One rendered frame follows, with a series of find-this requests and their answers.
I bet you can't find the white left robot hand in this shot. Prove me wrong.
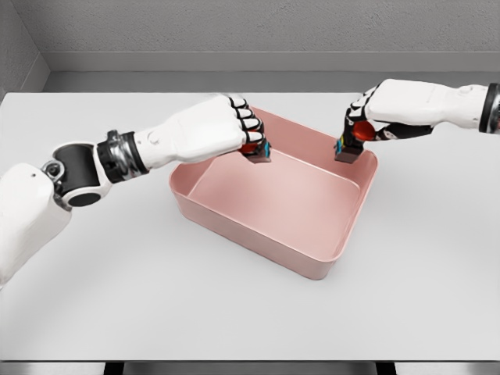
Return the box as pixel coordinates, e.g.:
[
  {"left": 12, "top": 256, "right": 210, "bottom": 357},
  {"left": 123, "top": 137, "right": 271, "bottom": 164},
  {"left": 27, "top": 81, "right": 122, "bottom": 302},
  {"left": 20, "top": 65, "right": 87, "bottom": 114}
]
[{"left": 176, "top": 93, "right": 267, "bottom": 160}]

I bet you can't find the pink rectangular basket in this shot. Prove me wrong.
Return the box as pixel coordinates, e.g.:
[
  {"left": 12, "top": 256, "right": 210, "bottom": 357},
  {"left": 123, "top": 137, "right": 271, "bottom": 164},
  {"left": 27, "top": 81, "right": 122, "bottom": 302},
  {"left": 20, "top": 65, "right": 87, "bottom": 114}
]
[{"left": 168, "top": 105, "right": 380, "bottom": 281}]

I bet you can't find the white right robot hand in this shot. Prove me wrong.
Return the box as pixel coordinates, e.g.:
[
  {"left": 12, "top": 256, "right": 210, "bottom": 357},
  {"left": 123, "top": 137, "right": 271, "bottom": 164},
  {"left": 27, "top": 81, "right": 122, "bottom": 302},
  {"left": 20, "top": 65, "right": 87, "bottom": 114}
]
[{"left": 344, "top": 79, "right": 435, "bottom": 142}]

